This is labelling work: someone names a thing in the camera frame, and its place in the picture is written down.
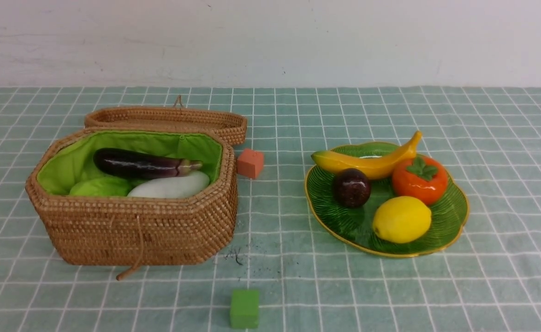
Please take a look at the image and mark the dark purple eggplant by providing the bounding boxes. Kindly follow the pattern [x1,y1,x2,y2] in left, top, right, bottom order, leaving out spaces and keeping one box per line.
[93,148,203,179]

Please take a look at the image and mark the white radish with green leaves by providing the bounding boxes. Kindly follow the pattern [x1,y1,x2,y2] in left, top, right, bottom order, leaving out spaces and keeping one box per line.
[127,171,210,199]

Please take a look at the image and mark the purple mangosteen green calyx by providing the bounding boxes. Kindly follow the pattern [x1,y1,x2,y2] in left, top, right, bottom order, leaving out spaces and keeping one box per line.
[332,168,371,208]

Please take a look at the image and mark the yellow banana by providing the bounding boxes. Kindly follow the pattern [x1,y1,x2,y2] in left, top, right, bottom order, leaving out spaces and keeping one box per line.
[312,130,422,180]

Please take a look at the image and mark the yellow lemon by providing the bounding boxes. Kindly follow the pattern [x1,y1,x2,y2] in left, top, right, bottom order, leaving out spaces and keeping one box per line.
[372,196,432,244]

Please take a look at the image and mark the orange persimmon green calyx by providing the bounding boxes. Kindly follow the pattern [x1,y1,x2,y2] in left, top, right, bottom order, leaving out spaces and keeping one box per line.
[391,155,449,206]

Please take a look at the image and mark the woven wicker basket green lining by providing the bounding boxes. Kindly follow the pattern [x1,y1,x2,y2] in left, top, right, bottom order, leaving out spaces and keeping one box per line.
[25,126,238,267]

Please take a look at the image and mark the green foam cube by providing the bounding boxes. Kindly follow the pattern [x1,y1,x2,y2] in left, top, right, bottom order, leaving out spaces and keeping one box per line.
[230,289,260,330]

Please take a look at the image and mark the woven wicker basket lid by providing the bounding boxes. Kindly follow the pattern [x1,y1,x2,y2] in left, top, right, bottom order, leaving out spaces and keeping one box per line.
[84,95,248,146]

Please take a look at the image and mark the green leaf-shaped glass plate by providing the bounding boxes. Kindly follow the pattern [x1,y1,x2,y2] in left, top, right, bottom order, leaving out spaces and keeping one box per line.
[304,166,470,258]

